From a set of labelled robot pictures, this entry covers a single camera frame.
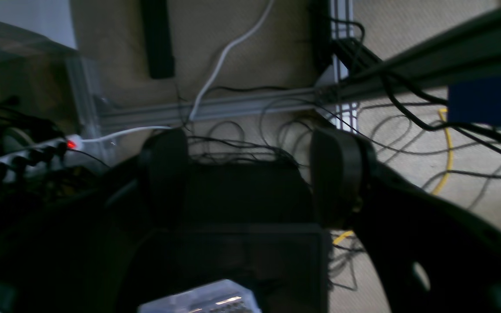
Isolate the aluminium frame rail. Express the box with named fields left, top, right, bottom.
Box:
left=98, top=0, right=501, bottom=131

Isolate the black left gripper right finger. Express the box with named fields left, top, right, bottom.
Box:
left=310, top=127, right=377, bottom=230

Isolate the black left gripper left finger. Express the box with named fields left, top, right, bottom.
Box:
left=138, top=128, right=189, bottom=227

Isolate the blue box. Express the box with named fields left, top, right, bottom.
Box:
left=448, top=77, right=501, bottom=127

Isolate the white cable on floor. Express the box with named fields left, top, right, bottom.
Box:
left=81, top=0, right=275, bottom=144

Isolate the white power strip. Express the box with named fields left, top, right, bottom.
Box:
left=0, top=134, right=85, bottom=186

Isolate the yellow cable on floor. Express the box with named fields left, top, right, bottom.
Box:
left=332, top=108, right=454, bottom=245

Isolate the clear plastic box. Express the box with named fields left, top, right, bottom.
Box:
left=137, top=280, right=262, bottom=313

